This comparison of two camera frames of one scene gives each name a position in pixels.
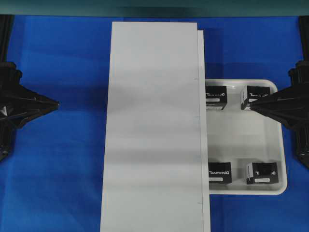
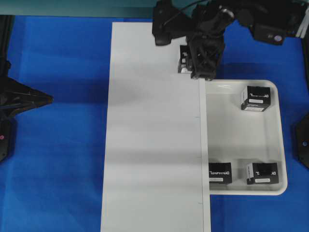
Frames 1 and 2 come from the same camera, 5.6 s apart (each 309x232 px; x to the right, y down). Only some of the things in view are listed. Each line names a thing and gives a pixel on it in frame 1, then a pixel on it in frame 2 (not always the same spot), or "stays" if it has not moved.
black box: (261, 172) stays
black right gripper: (291, 106) → (210, 32)
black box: (216, 97) → (183, 67)
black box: (220, 173) stays
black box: (250, 94) stays
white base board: (155, 170) stays
